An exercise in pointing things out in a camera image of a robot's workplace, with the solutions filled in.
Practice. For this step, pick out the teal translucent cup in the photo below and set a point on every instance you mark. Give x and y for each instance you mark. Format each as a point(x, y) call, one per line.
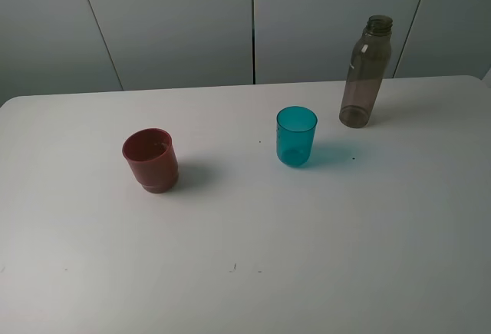
point(295, 132)

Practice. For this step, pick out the smoky transparent water bottle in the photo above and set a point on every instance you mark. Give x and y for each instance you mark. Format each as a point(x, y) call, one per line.
point(369, 60)

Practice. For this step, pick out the red plastic cup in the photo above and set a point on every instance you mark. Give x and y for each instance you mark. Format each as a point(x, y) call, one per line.
point(152, 159)

